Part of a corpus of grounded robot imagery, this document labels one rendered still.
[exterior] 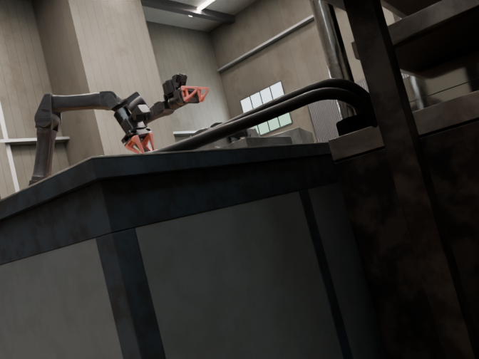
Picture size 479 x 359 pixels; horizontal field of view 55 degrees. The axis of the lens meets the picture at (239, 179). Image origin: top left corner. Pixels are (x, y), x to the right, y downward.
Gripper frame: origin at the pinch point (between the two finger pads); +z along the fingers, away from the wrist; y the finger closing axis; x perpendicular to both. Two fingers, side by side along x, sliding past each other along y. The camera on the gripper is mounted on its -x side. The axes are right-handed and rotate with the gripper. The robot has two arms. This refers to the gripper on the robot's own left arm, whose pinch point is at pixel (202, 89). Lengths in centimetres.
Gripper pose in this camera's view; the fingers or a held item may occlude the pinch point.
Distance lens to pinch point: 195.6
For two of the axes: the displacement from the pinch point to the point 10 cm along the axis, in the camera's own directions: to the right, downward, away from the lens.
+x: 2.3, 9.7, -0.5
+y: 6.6, -1.1, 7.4
